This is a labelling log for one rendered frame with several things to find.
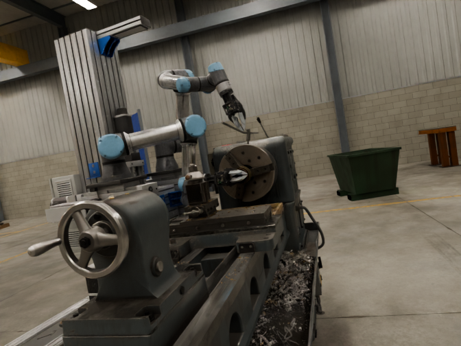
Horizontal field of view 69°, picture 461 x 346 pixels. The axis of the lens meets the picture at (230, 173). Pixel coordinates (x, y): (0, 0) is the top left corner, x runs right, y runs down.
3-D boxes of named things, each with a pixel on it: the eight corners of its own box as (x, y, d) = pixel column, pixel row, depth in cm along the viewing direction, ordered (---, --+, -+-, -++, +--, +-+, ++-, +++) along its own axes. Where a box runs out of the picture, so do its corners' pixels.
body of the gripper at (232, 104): (226, 117, 166) (216, 94, 167) (230, 117, 175) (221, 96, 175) (239, 109, 164) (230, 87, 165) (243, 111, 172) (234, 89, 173)
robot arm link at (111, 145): (102, 163, 170) (204, 136, 187) (101, 161, 156) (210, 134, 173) (95, 139, 169) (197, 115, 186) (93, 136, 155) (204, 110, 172)
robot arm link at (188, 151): (176, 120, 193) (176, 206, 193) (180, 117, 183) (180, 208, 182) (196, 121, 197) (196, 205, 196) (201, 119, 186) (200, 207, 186)
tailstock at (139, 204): (143, 291, 93) (124, 187, 91) (210, 287, 88) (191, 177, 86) (62, 359, 64) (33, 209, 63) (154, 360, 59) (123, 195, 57)
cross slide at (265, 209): (177, 226, 148) (175, 215, 148) (273, 215, 136) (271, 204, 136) (159, 236, 132) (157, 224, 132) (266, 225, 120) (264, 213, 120)
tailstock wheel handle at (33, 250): (58, 246, 65) (56, 235, 65) (67, 245, 64) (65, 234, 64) (25, 259, 58) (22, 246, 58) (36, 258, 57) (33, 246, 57)
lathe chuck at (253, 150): (223, 197, 200) (223, 143, 196) (276, 200, 191) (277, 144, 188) (218, 200, 191) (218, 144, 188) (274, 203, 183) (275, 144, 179)
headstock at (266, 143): (240, 195, 265) (232, 146, 263) (301, 187, 252) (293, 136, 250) (217, 211, 208) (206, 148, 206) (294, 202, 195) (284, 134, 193)
